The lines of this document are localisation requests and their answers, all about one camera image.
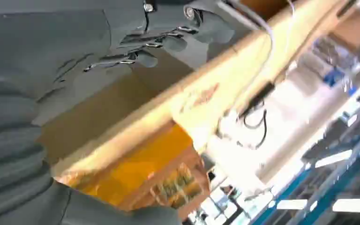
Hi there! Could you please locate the blue metal frame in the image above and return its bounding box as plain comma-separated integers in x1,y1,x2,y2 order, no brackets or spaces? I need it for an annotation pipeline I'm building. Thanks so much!
251,133,360,225

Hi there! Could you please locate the black cable with plug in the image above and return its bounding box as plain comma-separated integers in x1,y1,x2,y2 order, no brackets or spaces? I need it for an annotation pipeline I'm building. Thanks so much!
236,81,276,150

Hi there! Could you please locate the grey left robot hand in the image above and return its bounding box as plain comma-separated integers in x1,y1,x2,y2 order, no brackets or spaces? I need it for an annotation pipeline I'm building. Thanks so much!
0,0,252,225

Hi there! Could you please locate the white ceiling light bar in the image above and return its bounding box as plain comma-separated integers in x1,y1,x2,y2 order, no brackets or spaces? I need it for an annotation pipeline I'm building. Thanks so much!
314,150,353,169
275,198,308,211
332,198,360,214

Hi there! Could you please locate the brown cardboard box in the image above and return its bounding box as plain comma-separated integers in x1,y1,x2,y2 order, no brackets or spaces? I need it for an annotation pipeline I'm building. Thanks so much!
328,11,360,52

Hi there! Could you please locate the white cable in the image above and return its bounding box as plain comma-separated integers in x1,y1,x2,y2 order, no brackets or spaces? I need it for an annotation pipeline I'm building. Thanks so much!
220,0,295,66

